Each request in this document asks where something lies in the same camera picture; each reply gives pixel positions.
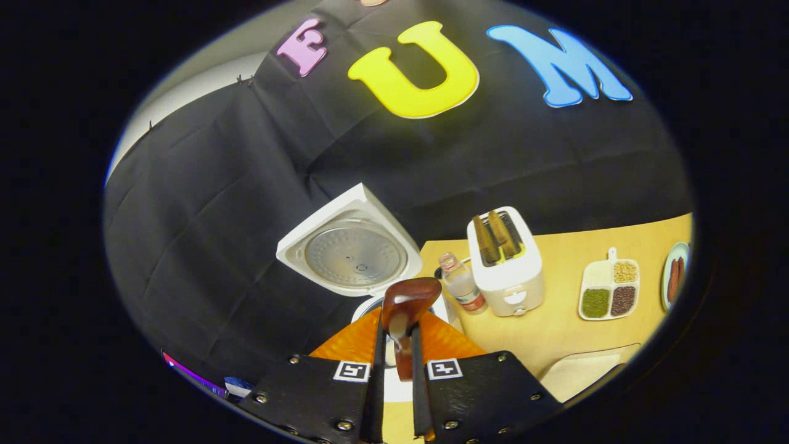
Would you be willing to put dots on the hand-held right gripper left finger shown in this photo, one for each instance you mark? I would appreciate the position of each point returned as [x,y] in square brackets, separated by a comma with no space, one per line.
[373,407]

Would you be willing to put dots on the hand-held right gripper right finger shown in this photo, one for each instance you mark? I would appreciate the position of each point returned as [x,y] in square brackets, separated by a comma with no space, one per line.
[421,401]

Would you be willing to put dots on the brown wooden spoon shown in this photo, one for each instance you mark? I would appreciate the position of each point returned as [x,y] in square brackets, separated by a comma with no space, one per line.
[407,302]

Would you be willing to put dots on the white rice cooker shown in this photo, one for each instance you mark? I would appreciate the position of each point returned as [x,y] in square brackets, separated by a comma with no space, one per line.
[351,253]

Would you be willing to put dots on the clear container of rice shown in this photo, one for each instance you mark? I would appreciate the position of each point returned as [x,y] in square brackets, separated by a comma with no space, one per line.
[585,370]

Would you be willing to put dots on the clear plastic bottle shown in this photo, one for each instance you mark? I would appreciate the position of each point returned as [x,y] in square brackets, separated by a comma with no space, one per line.
[465,290]

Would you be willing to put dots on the blue and white object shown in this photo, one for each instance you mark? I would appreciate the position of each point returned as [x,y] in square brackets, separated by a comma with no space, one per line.
[239,388]

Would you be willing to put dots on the white toaster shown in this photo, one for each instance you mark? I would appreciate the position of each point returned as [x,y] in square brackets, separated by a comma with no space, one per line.
[511,277]

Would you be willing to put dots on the brown toast slice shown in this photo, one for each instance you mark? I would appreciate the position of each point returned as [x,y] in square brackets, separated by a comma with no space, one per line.
[502,234]
[486,240]

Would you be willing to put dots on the computer monitor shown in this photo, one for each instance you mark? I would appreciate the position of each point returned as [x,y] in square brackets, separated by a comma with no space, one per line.
[194,376]

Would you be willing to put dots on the white divided grain dish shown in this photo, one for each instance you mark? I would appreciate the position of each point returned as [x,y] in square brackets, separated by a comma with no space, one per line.
[607,287]

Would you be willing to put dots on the green plate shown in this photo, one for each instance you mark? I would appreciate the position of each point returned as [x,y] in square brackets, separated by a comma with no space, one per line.
[666,290]

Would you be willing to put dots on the black backdrop cloth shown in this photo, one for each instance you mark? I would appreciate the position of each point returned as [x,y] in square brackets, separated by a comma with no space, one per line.
[216,185]

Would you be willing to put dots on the red meat piece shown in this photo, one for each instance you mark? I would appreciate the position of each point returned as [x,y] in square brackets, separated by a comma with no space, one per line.
[681,271]
[672,280]

